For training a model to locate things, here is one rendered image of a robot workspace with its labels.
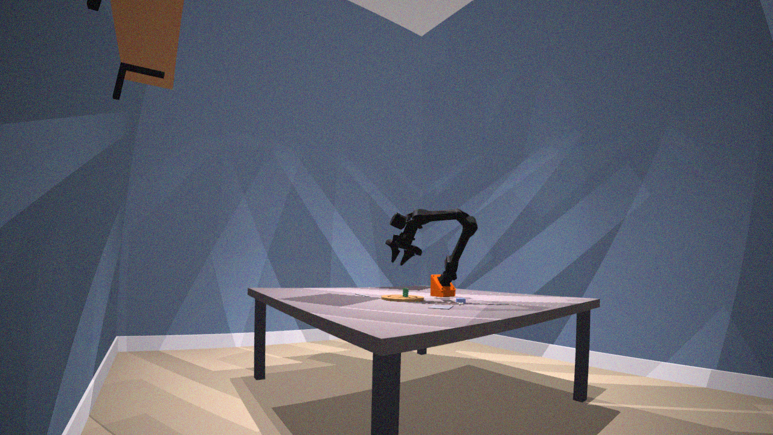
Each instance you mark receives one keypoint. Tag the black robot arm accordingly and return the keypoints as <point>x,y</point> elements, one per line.
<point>421,217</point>

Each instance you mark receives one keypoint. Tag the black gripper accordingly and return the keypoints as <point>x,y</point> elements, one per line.
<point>409,250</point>

